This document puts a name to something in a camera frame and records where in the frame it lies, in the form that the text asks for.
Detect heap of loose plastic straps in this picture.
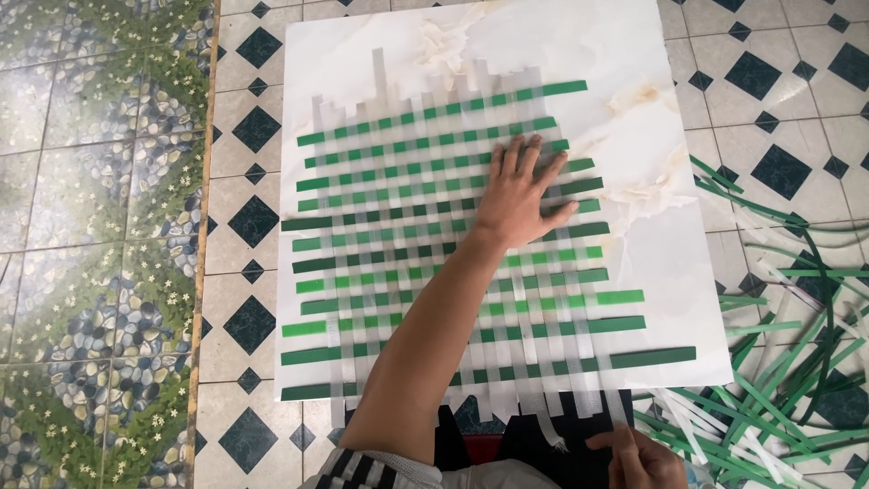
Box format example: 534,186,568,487
631,155,869,489

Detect white marble pattern board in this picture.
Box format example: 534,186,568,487
273,0,735,406

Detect person's right hand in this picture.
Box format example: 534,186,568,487
587,424,691,489

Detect striped black white shirt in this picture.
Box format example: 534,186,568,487
299,445,564,489

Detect black trousers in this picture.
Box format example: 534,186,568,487
433,399,636,489

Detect red object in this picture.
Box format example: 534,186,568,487
463,435,505,467

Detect person's left hand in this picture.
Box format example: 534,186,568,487
474,134,581,249

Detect woven mat of green strips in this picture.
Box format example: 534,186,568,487
280,48,698,452

